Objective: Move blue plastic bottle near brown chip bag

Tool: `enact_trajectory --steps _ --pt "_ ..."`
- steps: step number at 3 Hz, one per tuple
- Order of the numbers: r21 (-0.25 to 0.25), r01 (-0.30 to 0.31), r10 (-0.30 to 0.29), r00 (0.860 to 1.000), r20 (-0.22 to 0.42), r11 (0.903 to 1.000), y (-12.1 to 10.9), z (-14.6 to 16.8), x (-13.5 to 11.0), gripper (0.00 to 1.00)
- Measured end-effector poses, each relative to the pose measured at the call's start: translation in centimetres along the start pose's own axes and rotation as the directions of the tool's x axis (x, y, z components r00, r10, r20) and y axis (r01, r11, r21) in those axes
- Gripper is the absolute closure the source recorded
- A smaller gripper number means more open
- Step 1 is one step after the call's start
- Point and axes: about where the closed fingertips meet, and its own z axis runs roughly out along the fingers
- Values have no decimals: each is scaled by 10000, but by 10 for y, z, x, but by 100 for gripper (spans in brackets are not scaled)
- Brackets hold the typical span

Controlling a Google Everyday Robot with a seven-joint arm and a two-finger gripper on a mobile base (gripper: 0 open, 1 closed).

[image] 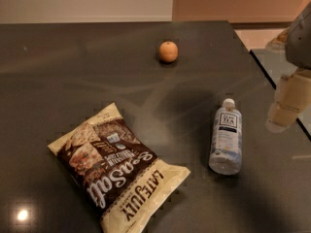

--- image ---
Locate blue plastic tea bottle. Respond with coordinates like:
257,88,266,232
209,98,242,176

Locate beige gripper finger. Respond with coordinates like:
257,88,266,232
265,69,311,133

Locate orange fruit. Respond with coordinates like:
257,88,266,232
158,41,178,63

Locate brown chip bag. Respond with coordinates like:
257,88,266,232
49,103,190,233

